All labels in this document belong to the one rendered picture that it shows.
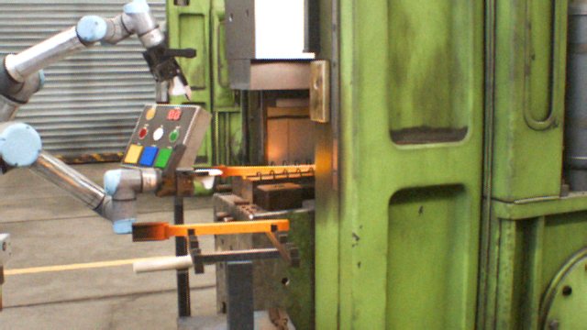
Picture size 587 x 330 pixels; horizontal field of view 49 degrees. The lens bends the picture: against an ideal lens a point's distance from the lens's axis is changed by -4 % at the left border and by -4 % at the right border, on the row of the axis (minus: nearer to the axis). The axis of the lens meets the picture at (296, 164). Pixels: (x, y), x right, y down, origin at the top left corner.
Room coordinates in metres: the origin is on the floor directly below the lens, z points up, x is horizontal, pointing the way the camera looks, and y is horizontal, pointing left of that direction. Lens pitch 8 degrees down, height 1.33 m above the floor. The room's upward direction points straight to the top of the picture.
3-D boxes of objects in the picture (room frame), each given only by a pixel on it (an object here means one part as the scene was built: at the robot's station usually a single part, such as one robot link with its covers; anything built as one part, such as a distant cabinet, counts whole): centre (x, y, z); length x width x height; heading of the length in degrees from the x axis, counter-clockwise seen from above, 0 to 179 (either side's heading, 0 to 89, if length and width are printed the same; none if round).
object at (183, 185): (2.02, 0.38, 0.99); 0.12 x 0.08 x 0.09; 114
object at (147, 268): (2.41, 0.40, 0.62); 0.44 x 0.05 x 0.05; 114
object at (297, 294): (2.17, -0.05, 0.69); 0.56 x 0.38 x 0.45; 114
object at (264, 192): (1.99, 0.05, 0.95); 0.12 x 0.08 x 0.06; 114
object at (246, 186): (2.22, -0.01, 0.96); 0.42 x 0.20 x 0.09; 114
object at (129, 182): (1.95, 0.52, 1.00); 0.11 x 0.08 x 0.09; 114
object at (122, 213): (1.97, 0.53, 0.90); 0.11 x 0.08 x 0.11; 36
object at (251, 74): (2.22, -0.01, 1.32); 0.42 x 0.20 x 0.10; 114
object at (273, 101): (2.21, -0.06, 1.24); 0.30 x 0.07 x 0.06; 114
